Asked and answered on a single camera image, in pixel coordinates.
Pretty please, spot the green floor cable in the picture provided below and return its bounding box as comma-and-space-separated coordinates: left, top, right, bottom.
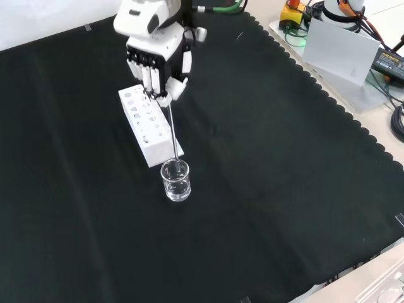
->
283, 24, 309, 49

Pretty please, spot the black cable bundle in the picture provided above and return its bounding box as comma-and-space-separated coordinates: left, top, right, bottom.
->
390, 103, 404, 143

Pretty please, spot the black power adapter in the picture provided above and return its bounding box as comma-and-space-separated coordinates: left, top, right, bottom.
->
370, 47, 404, 82

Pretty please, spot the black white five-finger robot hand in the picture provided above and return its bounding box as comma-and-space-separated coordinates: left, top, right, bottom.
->
112, 0, 208, 109

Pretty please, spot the white test tube rack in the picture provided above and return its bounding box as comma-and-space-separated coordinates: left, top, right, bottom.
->
117, 84, 185, 169

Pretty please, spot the clear plastic stand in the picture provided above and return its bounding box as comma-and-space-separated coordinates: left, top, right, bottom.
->
354, 261, 404, 303

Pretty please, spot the pale board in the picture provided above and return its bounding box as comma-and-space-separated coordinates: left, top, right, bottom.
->
302, 18, 381, 87

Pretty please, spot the metal base plate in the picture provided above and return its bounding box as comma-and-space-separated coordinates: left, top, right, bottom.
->
268, 18, 404, 114

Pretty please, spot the black bench cloth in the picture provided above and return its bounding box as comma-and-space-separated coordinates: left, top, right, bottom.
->
0, 6, 404, 303

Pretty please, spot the orange cable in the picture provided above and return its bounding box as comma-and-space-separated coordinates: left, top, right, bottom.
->
335, 0, 386, 44

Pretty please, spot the yellow stop button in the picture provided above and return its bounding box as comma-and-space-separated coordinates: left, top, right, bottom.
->
280, 0, 307, 31

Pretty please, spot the small clear glass beaker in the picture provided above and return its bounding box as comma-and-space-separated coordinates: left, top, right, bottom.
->
160, 158, 193, 203

